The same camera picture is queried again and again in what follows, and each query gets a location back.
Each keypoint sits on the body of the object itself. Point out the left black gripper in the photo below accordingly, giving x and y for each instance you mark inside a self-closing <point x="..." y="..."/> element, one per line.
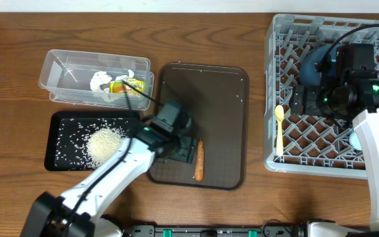
<point x="188" y="155"/>

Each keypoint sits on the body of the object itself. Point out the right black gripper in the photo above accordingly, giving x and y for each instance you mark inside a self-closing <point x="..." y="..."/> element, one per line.
<point x="310" y="107"/>

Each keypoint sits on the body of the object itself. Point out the dark blue plate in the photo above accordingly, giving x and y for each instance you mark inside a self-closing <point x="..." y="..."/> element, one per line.
<point x="308" y="74"/>

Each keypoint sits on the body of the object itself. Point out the carrot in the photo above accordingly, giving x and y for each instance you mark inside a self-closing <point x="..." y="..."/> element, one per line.
<point x="200" y="160"/>

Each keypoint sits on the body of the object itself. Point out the green yellow snack wrapper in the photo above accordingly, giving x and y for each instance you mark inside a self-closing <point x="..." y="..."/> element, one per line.
<point x="133" y="86"/>

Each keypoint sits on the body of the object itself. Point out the light blue cup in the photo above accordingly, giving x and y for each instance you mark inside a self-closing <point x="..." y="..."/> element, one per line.
<point x="354" y="141"/>

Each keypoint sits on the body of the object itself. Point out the yellow plastic spoon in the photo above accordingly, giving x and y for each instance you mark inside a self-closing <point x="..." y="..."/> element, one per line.
<point x="279" y="114"/>

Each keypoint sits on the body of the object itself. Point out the white tissue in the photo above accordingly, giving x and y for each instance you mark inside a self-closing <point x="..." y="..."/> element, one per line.
<point x="100" y="84"/>

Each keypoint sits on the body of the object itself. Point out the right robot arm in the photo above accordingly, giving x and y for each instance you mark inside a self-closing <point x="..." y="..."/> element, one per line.
<point x="366" y="126"/>

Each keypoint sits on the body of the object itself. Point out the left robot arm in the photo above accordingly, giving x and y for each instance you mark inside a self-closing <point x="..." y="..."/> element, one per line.
<point x="78" y="211"/>

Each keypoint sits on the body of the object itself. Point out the grey dishwasher rack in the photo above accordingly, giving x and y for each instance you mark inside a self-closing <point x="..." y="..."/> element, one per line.
<point x="312" y="145"/>

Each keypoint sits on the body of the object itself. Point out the clear plastic waste bin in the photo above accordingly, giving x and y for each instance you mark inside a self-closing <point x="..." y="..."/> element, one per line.
<point x="67" y="74"/>

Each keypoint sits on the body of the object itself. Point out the brown serving tray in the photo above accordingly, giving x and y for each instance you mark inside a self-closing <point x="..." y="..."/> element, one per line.
<point x="217" y="97"/>

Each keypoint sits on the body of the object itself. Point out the pile of white rice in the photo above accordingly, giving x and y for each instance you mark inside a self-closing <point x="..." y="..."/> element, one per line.
<point x="102" y="145"/>

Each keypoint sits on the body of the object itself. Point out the black tray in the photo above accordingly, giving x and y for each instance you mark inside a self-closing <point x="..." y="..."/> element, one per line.
<point x="55" y="125"/>

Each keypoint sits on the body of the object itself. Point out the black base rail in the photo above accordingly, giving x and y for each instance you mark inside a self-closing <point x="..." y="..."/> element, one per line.
<point x="272" y="230"/>

